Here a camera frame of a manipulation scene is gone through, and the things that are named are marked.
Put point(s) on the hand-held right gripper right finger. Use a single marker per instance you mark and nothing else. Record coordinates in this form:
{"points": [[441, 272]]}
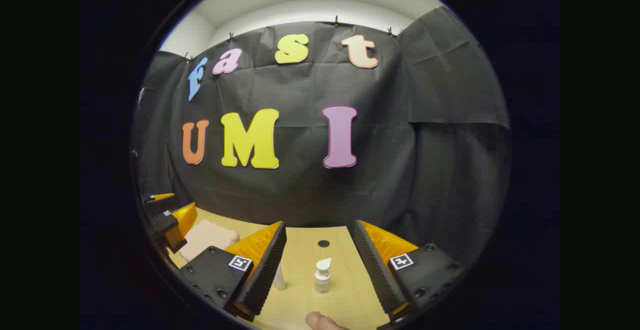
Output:
{"points": [[377, 275]]}

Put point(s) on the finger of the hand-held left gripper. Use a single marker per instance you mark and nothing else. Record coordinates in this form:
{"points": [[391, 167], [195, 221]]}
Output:
{"points": [[165, 227], [162, 196]]}

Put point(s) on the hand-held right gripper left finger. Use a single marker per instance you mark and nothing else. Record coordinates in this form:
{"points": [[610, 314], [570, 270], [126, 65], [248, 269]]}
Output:
{"points": [[265, 275]]}

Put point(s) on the white squeeze tube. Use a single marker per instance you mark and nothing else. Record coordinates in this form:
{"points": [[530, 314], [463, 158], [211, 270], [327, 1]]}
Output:
{"points": [[279, 280]]}

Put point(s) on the pink suitcase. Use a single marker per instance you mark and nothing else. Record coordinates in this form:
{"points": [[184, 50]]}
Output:
{"points": [[205, 237]]}

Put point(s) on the white pump bottle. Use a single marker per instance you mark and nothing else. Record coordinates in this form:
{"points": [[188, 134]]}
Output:
{"points": [[322, 280]]}

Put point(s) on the black backdrop cloth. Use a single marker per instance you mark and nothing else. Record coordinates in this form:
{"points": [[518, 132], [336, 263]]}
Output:
{"points": [[300, 190]]}

